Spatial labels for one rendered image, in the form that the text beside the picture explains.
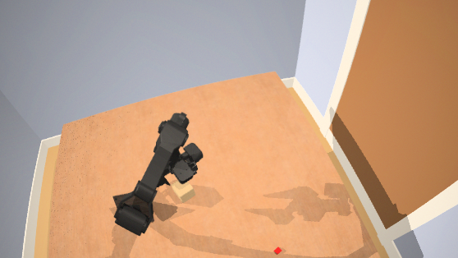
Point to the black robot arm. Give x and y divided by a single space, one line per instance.
173 136

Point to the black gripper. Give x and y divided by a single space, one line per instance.
191 153

